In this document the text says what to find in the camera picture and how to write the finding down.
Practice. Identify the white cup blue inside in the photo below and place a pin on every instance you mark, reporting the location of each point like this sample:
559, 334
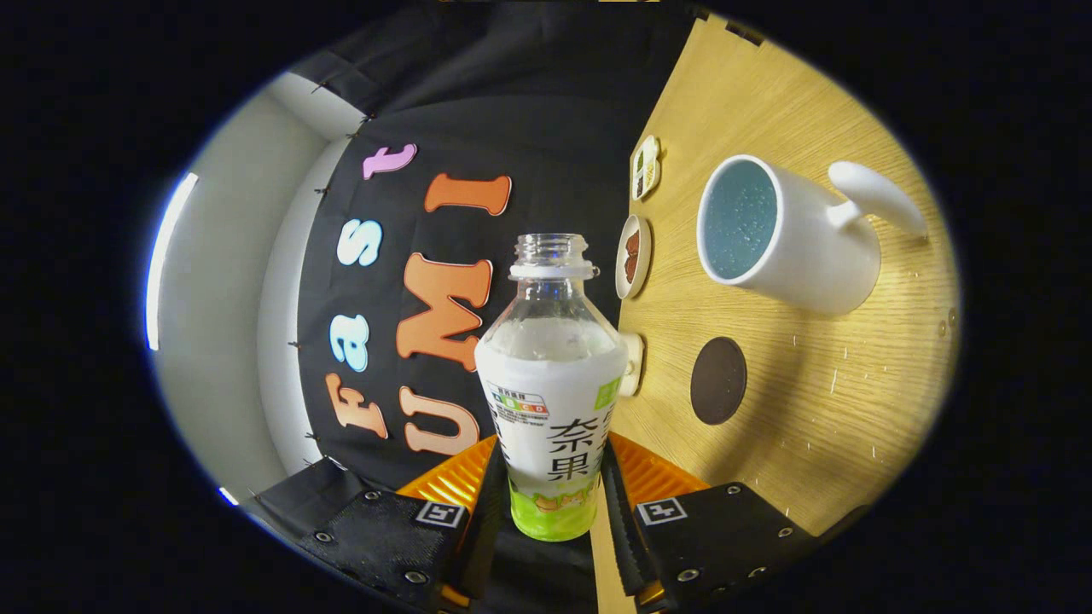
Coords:
819, 256

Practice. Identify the wooden table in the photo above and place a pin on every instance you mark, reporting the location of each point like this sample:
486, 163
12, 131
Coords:
810, 409

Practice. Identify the white bowl with brown food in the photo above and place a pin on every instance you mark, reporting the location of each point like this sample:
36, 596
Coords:
632, 256

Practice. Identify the sectioned white dish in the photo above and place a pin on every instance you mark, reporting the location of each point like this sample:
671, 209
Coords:
646, 170

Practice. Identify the dark brown round coaster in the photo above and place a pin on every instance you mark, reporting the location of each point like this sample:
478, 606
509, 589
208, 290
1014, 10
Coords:
718, 380

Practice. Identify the clear juice bottle green label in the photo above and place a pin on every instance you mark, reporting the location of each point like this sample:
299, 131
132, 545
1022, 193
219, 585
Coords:
550, 401

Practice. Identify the white toaster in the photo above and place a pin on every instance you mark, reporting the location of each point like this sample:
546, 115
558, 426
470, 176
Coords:
633, 367

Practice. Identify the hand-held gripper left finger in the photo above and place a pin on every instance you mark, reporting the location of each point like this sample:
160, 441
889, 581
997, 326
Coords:
486, 529

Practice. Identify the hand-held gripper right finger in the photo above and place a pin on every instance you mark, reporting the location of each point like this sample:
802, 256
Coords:
627, 546

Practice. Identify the large ceiling light panel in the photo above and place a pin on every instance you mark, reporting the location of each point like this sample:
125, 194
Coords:
171, 256

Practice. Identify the small ceiling light panel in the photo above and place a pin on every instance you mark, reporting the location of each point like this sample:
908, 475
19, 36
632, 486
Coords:
229, 496

